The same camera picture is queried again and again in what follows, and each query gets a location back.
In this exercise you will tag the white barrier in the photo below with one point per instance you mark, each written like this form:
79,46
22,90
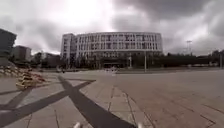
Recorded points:
111,70

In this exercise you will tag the large white curved building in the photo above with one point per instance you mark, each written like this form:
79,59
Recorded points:
110,45

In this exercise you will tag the pale pole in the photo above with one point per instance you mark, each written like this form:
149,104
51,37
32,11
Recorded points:
145,61

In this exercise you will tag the grey paved plaza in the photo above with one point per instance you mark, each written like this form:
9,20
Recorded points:
166,96

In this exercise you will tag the robot's own part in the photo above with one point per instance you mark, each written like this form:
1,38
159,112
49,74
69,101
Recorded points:
140,125
77,125

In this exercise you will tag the row of dark trees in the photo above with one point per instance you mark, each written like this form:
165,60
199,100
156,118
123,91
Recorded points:
180,60

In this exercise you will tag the yellow and red barriers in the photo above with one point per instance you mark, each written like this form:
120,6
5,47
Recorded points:
29,80

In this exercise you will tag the low brown building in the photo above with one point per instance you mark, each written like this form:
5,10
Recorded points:
21,53

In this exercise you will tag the striped stone steps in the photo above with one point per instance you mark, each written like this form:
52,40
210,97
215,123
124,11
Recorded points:
9,70

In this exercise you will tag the dark grey building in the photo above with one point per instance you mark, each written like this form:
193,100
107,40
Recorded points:
6,43

